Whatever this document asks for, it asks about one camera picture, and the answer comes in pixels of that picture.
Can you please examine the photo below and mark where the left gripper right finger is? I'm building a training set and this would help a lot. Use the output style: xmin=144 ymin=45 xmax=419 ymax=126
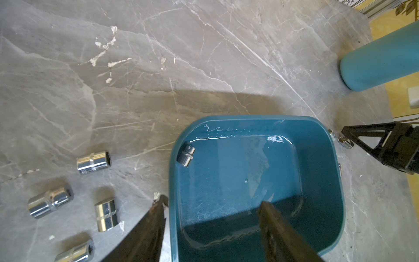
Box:
xmin=259 ymin=202 xmax=323 ymax=262

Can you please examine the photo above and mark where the teal plastic storage box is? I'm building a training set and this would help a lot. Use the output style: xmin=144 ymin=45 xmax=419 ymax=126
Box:
xmin=169 ymin=115 xmax=345 ymax=262

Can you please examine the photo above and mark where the teal cylindrical vase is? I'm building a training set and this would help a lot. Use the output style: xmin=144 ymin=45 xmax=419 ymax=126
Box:
xmin=339 ymin=21 xmax=419 ymax=92

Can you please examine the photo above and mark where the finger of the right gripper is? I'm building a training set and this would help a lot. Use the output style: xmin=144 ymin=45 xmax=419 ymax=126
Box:
xmin=342 ymin=122 xmax=397 ymax=164

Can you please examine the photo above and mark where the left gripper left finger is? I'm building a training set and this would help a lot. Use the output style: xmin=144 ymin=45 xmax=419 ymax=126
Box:
xmin=103 ymin=195 xmax=169 ymax=262

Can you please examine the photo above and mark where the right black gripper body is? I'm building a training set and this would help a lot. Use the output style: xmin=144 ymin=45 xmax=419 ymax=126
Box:
xmin=380 ymin=122 xmax=419 ymax=175

